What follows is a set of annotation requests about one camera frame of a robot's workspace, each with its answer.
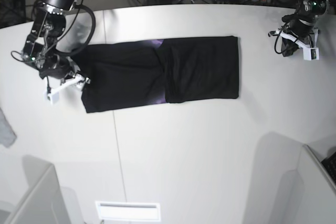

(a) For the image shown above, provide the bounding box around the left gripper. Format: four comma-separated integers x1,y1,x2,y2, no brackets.
282,14,319,39

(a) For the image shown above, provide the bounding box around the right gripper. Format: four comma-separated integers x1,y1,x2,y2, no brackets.
39,55,79,80

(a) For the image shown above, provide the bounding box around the black T-shirt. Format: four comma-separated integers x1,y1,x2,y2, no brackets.
73,36,240,113

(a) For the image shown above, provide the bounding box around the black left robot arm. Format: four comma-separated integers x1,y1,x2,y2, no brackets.
282,0,329,39

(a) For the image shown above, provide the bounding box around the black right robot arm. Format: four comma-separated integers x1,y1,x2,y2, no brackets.
17,0,96,80

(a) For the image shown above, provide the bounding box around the grey cloth at left edge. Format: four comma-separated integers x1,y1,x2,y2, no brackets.
0,110,17,148

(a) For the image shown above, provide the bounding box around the white partition lower left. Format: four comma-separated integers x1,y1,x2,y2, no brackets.
1,154,84,223

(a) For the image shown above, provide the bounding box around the white partition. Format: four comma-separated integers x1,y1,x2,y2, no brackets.
272,144,336,224
1,154,84,223

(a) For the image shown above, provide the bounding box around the black keyboard at right edge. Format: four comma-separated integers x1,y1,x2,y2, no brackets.
322,153,336,182

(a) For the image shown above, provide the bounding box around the white partition lower right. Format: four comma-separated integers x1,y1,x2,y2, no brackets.
272,144,336,224

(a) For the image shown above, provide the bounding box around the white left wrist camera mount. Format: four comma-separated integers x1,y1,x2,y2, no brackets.
268,26,320,61

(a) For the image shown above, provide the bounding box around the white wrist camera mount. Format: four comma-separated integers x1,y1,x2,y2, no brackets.
268,26,320,61
44,72,91,105

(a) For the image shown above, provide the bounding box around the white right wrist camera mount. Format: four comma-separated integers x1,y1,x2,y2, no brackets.
44,72,91,105

